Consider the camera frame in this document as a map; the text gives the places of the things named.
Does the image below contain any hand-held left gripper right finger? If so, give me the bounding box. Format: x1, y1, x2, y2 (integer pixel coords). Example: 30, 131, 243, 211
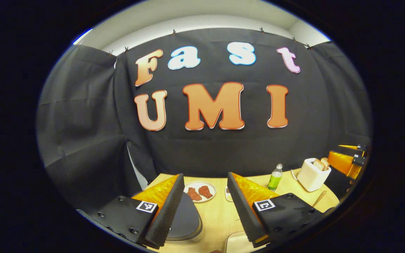
227, 171, 336, 247

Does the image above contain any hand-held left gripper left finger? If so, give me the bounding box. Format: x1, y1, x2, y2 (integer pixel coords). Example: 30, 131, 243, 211
78, 174, 185, 249

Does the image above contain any dark grey rice cooker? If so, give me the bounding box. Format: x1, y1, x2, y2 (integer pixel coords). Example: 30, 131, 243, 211
166, 193, 203, 241

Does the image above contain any wooden spoon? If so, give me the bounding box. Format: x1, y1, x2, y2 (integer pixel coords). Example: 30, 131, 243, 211
311, 190, 327, 208

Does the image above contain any pale rounded container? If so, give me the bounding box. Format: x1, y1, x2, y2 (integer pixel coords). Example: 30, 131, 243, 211
225, 231, 250, 253

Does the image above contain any white toaster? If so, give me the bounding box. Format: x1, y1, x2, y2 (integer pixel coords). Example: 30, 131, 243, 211
297, 158, 332, 192

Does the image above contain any green drink bottle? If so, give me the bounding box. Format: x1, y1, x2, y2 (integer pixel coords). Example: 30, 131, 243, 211
268, 163, 283, 191

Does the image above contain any round white plate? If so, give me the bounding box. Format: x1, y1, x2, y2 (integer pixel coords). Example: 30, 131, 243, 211
183, 181, 217, 203

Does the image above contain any black backdrop cloth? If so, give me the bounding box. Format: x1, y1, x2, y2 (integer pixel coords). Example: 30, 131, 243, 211
37, 28, 372, 211

